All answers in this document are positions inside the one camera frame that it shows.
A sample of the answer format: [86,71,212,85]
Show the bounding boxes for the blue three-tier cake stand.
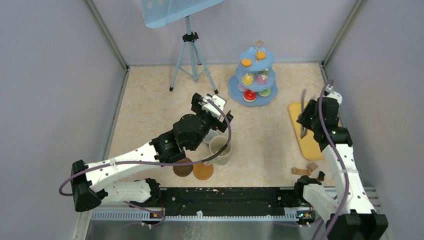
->
[228,40,278,107]

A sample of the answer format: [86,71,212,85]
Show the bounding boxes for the yellow serving tray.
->
[287,102,324,161]

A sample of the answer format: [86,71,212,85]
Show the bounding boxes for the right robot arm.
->
[293,90,389,240]

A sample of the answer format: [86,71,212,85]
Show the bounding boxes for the red donut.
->
[243,89,257,103]

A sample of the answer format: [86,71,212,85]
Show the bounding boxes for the small black block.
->
[317,171,326,182]

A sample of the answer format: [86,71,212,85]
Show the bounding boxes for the blue tripod stand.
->
[169,15,219,94]

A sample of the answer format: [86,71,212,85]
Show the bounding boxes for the pink cupcake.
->
[256,73,268,85]

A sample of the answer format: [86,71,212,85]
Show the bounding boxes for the orange-brown coaster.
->
[192,163,214,181]

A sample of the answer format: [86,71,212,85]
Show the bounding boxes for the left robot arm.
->
[65,93,234,212]

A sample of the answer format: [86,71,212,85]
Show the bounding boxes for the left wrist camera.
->
[200,94,227,119]

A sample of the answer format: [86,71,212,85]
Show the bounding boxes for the brown wooden blocks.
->
[291,162,319,176]

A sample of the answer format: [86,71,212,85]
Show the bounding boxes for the yellow cupcake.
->
[242,73,255,86]

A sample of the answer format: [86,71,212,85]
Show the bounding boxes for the green cupcake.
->
[259,68,270,75]

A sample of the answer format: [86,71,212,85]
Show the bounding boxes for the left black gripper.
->
[189,93,233,152]

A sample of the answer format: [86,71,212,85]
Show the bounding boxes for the metal tongs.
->
[299,88,309,139]

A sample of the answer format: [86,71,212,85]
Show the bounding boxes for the green donut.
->
[257,88,272,97]

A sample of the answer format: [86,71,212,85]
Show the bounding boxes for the large cream mug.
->
[202,135,233,167]

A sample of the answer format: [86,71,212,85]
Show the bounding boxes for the dark brown coaster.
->
[172,158,194,177]

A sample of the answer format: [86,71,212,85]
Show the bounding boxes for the small grey-blue cup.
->
[203,130,219,145]

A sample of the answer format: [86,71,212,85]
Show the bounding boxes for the purple donut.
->
[237,82,248,92]

